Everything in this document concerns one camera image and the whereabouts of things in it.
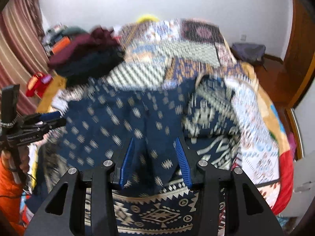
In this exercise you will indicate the wooden room door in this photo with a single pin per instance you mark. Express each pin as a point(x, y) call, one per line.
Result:
point(300, 41)

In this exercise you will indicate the maroon folded garment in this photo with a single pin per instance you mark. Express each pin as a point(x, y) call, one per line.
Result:
point(81, 49)

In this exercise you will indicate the brown striped curtain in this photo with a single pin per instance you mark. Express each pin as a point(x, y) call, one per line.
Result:
point(22, 41)

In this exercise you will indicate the wooden lap desk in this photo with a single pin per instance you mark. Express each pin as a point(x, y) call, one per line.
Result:
point(53, 88)

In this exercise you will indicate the dark folded garment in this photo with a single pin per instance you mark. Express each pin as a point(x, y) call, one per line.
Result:
point(93, 64)

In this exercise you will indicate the orange box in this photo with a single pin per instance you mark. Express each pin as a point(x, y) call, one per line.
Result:
point(60, 45)

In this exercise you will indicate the white heart print sliding door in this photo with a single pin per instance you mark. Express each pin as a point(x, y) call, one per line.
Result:
point(305, 177)

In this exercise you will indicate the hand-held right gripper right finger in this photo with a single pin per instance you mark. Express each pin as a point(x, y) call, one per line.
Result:
point(183, 163)

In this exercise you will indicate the pile of clutter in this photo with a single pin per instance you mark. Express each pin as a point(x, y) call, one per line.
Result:
point(53, 33)

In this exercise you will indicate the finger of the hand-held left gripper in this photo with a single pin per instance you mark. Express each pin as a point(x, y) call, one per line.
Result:
point(50, 115)
point(55, 123)

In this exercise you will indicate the patchwork print bedsheet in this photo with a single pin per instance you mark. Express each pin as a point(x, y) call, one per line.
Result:
point(152, 51)

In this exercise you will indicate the yellow plush item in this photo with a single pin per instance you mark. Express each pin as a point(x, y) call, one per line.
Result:
point(147, 19)

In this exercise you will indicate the dark green bundle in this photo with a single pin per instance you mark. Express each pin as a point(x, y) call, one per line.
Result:
point(73, 30)

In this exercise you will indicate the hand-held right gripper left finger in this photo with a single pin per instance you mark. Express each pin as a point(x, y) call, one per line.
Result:
point(128, 163)

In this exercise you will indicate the person's left hand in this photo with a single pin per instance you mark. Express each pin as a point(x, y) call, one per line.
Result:
point(24, 161)

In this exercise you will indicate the red plush toy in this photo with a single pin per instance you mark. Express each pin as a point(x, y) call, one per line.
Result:
point(37, 83)

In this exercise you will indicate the navy patterned hooded garment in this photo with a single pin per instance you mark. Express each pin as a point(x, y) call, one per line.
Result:
point(103, 118)

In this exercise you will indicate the orange printed blanket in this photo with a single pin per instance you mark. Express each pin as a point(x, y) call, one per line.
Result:
point(256, 127)

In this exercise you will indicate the white wall socket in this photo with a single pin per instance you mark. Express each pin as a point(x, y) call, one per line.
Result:
point(243, 38)

